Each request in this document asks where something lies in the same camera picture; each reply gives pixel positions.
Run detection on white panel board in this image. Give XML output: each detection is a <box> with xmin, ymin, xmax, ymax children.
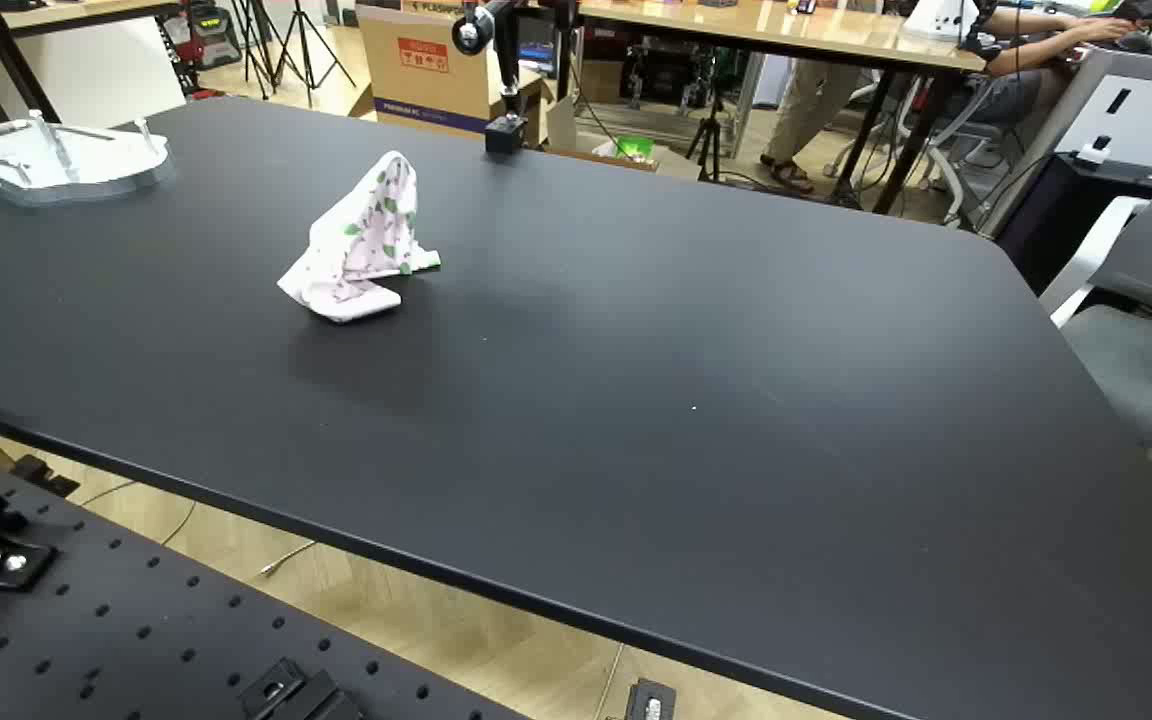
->
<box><xmin>0</xmin><ymin>11</ymin><xmax>190</xmax><ymax>131</ymax></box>

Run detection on black perforated mounting board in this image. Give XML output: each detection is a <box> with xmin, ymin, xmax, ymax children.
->
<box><xmin>0</xmin><ymin>450</ymin><xmax>529</xmax><ymax>720</ymax></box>

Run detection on cardboard box with red label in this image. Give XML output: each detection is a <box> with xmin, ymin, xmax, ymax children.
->
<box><xmin>351</xmin><ymin>0</ymin><xmax>556</xmax><ymax>135</ymax></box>

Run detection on long wooden table black legs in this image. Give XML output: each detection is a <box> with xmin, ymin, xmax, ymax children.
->
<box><xmin>572</xmin><ymin>0</ymin><xmax>990</xmax><ymax>214</ymax></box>

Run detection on gray cabinet with black slot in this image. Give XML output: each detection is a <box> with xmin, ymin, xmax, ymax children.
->
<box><xmin>975</xmin><ymin>43</ymin><xmax>1152</xmax><ymax>294</ymax></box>

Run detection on black clamp block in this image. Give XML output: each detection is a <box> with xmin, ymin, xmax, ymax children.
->
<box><xmin>237</xmin><ymin>655</ymin><xmax>372</xmax><ymax>720</ymax></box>

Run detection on small metal bracket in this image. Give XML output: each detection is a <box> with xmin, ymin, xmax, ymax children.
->
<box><xmin>622</xmin><ymin>674</ymin><xmax>681</xmax><ymax>720</ymax></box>

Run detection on green object on floor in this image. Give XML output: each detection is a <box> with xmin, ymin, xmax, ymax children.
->
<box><xmin>608</xmin><ymin>131</ymin><xmax>663</xmax><ymax>169</ymax></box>

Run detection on white floral cloth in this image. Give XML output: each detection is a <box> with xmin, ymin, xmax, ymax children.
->
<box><xmin>270</xmin><ymin>146</ymin><xmax>447</xmax><ymax>327</ymax></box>

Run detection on seated person in khaki trousers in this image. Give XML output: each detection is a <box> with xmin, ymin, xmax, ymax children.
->
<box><xmin>754</xmin><ymin>9</ymin><xmax>1149</xmax><ymax>201</ymax></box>

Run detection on wooden desk with black leg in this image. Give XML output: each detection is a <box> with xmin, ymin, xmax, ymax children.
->
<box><xmin>0</xmin><ymin>0</ymin><xmax>187</xmax><ymax>129</ymax></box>

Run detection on small black tripod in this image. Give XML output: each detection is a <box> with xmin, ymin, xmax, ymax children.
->
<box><xmin>685</xmin><ymin>53</ymin><xmax>734</xmax><ymax>186</ymax></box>

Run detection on mesh office chair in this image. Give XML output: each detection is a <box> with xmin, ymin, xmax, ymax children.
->
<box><xmin>922</xmin><ymin>67</ymin><xmax>1049</xmax><ymax>233</ymax></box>

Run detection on black camera tripod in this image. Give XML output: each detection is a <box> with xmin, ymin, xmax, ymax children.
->
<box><xmin>237</xmin><ymin>0</ymin><xmax>358</xmax><ymax>108</ymax></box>

